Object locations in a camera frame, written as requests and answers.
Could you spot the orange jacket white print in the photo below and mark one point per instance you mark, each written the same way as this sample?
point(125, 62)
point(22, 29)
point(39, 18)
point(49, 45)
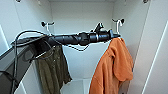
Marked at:
point(113, 70)

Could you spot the white wardrobe door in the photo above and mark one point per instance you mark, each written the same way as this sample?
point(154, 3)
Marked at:
point(158, 40)

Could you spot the black wardrobe hook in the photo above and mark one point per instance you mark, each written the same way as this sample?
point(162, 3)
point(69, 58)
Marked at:
point(43, 24)
point(120, 21)

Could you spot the white wardrobe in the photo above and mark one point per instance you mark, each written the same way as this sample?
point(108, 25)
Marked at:
point(80, 16)

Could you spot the black door fitting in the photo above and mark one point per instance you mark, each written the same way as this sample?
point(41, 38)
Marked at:
point(145, 1)

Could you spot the olive green jacket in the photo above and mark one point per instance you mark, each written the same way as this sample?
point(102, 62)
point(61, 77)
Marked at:
point(51, 70)

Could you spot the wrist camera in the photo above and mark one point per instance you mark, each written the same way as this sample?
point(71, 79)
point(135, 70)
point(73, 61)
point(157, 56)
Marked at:
point(99, 27)

